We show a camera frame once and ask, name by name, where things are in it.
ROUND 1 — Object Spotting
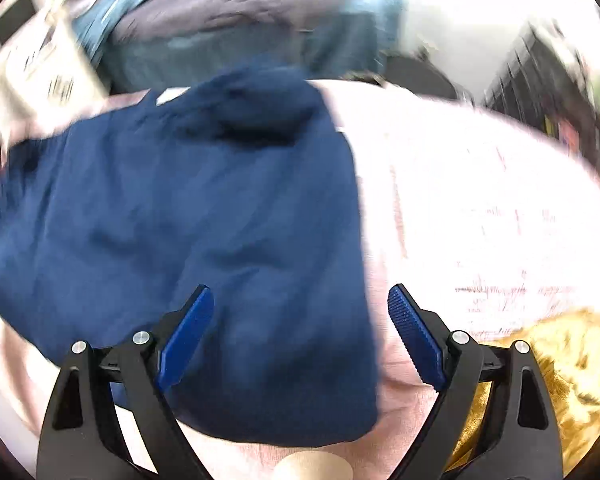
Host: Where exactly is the navy blue jacket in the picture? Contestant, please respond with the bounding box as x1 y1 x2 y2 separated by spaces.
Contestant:
0 63 378 446

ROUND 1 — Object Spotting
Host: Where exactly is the yellow garment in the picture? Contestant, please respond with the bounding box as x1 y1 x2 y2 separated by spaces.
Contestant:
478 310 600 474

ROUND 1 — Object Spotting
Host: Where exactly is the pink bed sheet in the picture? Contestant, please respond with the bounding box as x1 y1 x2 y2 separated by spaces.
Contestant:
0 79 600 480

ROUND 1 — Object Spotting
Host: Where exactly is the black metal rack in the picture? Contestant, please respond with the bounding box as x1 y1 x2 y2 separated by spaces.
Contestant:
482 25 600 174

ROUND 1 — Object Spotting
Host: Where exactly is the grey blue duvet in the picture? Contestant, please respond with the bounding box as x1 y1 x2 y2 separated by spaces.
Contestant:
72 0 406 93

